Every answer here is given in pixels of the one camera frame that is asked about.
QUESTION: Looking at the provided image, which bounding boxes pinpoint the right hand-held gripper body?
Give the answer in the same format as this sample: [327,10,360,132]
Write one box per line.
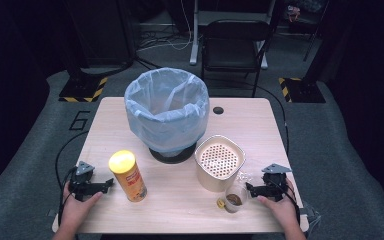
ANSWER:
[261,163,293,202]

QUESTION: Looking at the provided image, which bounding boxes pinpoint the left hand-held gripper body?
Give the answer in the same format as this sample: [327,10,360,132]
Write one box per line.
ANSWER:
[68,160,96,202]

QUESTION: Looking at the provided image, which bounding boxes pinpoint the clear plastic cup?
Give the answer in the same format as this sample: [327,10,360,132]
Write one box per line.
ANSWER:
[224,184,249,214]

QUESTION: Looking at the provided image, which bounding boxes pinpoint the wet tea leaves clump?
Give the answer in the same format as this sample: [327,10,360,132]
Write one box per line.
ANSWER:
[226,193,243,206]

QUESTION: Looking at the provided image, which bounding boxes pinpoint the yellow chip can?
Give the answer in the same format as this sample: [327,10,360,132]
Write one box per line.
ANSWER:
[108,149,148,203]

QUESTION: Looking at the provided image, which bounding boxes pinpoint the beige strainer container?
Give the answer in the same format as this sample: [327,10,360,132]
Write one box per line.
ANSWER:
[194,134,247,193]

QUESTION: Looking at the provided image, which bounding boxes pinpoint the black bin with blue bag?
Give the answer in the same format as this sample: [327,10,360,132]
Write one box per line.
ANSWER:
[123,67,211,165]

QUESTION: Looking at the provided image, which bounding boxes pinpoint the person's right hand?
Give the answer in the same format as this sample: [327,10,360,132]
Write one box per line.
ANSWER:
[257,179,300,231]

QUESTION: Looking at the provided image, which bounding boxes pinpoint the person's left hand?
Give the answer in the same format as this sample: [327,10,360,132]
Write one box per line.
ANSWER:
[58,183,104,231]

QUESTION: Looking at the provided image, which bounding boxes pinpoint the clear plastic wrap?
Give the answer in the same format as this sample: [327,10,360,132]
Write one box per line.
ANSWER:
[238,170,258,185]

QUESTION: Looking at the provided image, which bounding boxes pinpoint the black stand base striped tape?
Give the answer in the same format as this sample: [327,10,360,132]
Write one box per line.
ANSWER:
[58,77,109,103]
[278,77,327,104]

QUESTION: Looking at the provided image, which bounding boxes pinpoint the black folding chair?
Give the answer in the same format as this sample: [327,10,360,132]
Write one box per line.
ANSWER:
[200,19,272,98]

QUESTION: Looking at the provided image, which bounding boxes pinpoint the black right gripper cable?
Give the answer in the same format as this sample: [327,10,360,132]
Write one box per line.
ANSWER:
[278,181,302,225]

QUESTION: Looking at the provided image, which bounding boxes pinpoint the black floor cable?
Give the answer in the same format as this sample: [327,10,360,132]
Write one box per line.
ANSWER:
[255,84,290,156]

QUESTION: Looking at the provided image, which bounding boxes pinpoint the white floor cables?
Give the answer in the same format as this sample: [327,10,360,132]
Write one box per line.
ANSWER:
[136,0,194,53]

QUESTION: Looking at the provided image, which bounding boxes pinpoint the white desk frame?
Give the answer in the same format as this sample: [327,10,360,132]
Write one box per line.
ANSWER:
[189,0,270,70]

